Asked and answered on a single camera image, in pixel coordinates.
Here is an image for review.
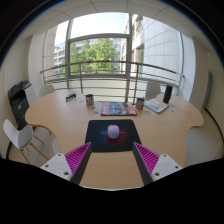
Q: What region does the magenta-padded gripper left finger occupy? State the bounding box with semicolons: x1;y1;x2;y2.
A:
40;142;93;185

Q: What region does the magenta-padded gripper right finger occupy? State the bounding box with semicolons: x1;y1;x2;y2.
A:
132;142;184;186

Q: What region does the pink and lilac computer mouse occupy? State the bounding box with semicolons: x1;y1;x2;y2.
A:
106;124;121;140

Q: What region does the black mouse pad, red-blue print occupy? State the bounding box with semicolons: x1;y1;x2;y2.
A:
84;119;142;153

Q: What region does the white chair with wooden legs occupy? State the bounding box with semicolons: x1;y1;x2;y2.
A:
2;118;49;161

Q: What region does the light blue cover book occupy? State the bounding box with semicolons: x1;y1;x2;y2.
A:
143;97;170;114

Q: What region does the printed can with small plant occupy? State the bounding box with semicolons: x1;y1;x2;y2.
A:
135;97;146;110

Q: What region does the black tumbler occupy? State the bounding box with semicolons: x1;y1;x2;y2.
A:
162;85;174;104

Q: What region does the printed mug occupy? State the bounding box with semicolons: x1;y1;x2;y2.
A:
85;93;95;107

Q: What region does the red cover magazine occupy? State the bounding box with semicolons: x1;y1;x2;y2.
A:
100;101;138;117

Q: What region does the black and white printer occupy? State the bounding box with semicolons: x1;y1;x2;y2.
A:
7;79;36;129

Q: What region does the metal balcony railing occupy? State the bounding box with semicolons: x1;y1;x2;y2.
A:
40;60;185;104

